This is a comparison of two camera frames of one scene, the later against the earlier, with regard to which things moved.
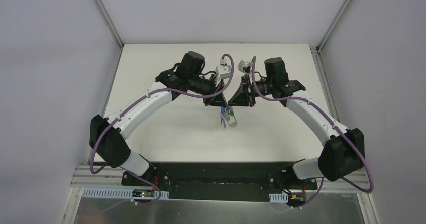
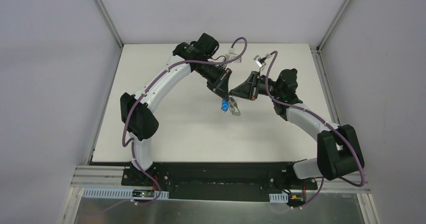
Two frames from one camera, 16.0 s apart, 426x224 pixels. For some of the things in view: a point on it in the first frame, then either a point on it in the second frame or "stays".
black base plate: [219, 181] stays
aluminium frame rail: [109, 177] stays
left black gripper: [210, 93] → [219, 79]
